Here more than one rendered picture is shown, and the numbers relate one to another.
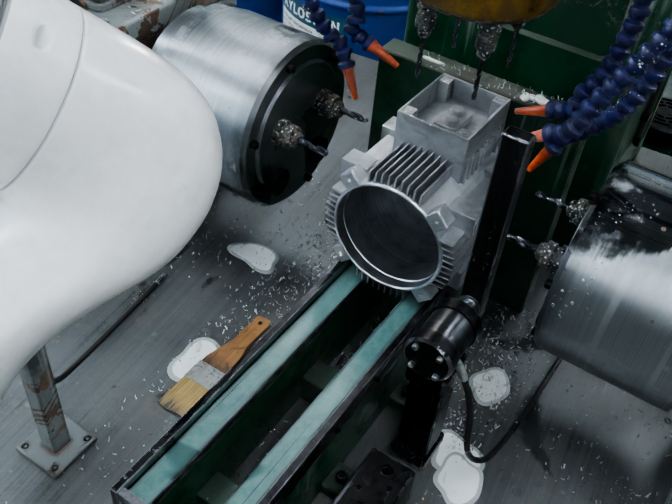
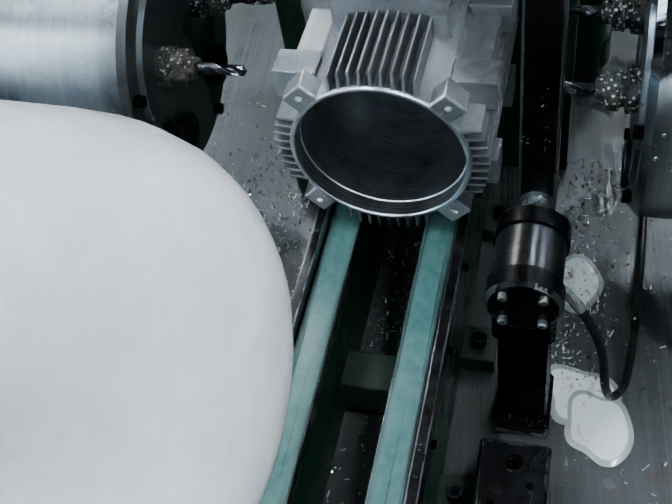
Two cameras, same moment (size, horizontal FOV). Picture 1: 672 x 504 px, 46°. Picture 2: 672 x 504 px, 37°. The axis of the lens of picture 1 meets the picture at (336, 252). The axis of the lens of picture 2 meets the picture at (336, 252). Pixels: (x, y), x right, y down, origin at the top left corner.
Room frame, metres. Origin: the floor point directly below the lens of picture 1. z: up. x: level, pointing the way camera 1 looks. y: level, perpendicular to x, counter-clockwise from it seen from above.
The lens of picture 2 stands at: (0.16, 0.07, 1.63)
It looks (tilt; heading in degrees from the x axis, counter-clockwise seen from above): 50 degrees down; 352
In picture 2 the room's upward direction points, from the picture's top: 12 degrees counter-clockwise
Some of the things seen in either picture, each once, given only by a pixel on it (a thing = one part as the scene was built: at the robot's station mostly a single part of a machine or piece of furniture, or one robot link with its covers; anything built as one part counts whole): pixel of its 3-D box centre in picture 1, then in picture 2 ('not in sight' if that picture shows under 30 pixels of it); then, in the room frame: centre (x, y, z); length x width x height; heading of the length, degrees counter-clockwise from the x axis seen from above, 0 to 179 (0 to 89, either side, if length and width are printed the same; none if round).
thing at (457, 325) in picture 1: (519, 315); (586, 180); (0.72, -0.25, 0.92); 0.45 x 0.13 x 0.24; 150
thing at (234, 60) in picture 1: (219, 91); (46, 41); (1.00, 0.20, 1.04); 0.37 x 0.25 x 0.25; 60
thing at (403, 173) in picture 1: (424, 200); (401, 79); (0.83, -0.11, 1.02); 0.20 x 0.19 x 0.19; 150
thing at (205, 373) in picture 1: (220, 363); not in sight; (0.69, 0.14, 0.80); 0.21 x 0.05 x 0.01; 151
